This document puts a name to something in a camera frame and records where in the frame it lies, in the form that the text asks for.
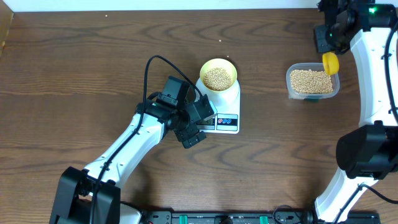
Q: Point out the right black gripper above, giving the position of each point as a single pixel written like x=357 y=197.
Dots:
x=323 y=46

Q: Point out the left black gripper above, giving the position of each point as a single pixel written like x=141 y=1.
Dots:
x=184 y=136

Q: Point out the yellow measuring scoop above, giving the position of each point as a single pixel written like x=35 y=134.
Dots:
x=330 y=63

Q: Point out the pale yellow bowl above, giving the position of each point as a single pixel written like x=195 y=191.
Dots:
x=222 y=63

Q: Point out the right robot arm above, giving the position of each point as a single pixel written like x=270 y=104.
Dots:
x=368 y=154

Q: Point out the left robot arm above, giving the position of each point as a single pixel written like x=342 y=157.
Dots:
x=93 y=194

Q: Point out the white digital kitchen scale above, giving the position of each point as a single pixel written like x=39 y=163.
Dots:
x=227 y=104

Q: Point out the soybeans in bowl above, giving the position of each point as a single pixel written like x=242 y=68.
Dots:
x=217 y=79

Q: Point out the soybeans in container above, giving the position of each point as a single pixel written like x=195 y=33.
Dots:
x=311 y=82

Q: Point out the clear plastic container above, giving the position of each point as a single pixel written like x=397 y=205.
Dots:
x=303 y=96

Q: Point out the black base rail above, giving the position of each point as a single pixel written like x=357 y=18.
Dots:
x=165 y=217

